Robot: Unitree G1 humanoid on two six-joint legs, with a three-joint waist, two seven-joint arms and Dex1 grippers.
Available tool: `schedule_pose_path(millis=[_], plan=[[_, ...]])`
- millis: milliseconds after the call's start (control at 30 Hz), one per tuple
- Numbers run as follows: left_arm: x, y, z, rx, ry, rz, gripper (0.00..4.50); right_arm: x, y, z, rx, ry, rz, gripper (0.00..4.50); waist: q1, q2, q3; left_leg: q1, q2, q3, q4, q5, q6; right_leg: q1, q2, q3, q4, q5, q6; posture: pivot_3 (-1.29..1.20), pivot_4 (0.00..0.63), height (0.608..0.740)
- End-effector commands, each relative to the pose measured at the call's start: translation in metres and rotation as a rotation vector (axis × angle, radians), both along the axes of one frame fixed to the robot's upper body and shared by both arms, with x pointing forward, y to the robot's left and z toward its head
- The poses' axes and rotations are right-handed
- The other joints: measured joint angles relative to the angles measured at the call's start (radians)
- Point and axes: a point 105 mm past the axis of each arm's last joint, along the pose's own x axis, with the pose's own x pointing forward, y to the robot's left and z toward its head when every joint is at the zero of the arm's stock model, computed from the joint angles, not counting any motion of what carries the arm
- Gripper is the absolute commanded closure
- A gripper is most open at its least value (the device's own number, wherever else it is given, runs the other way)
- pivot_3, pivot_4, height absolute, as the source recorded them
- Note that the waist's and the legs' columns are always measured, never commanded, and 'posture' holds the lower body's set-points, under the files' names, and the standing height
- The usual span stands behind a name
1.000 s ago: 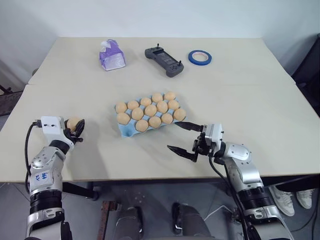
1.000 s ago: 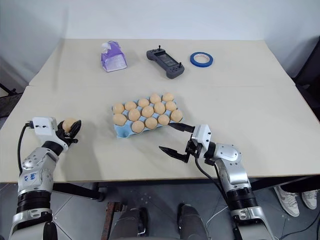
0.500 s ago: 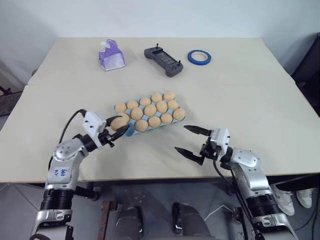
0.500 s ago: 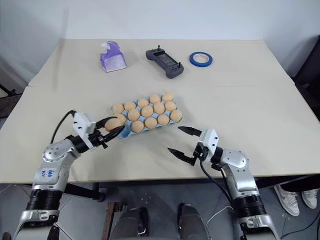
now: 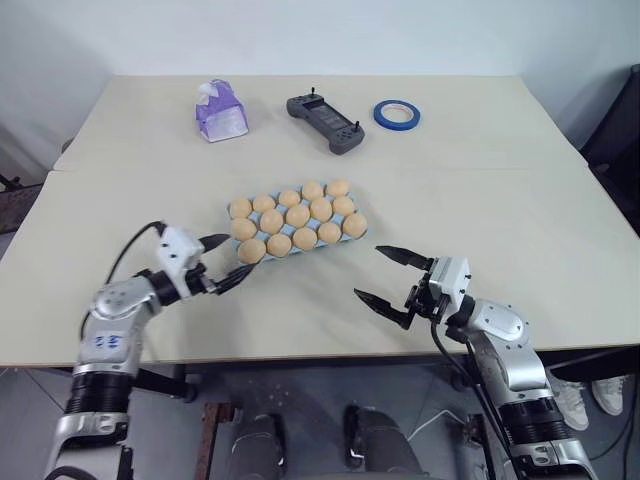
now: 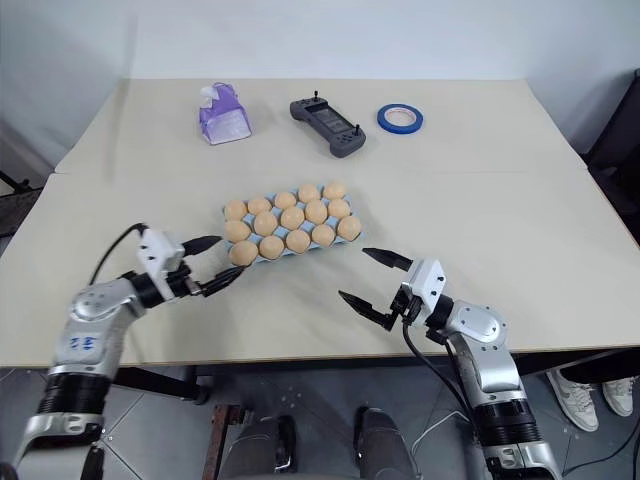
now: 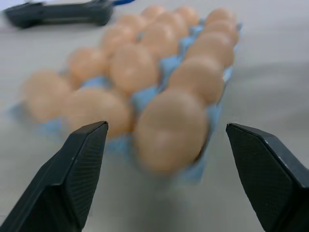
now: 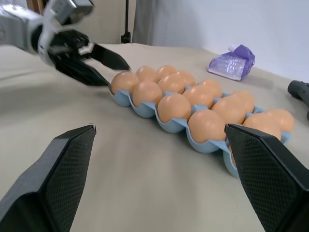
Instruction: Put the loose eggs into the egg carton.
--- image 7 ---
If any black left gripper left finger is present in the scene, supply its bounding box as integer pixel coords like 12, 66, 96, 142
0, 121, 109, 232

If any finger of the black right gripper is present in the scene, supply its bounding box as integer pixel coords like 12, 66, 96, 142
3, 0, 114, 29

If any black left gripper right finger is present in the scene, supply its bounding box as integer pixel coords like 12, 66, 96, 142
225, 123, 309, 232

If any brown egg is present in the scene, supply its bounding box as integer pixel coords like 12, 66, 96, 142
101, 25, 143, 51
205, 7, 237, 25
67, 47, 109, 84
155, 13, 189, 34
141, 5, 167, 18
134, 90, 210, 171
108, 44, 160, 94
23, 70, 73, 123
61, 90, 132, 140
117, 14, 148, 29
173, 6, 200, 25
141, 24, 181, 58
202, 20, 239, 44
185, 32, 235, 71
169, 58, 225, 104

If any blue egg tray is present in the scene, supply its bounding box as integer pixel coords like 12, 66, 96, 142
6, 18, 243, 187

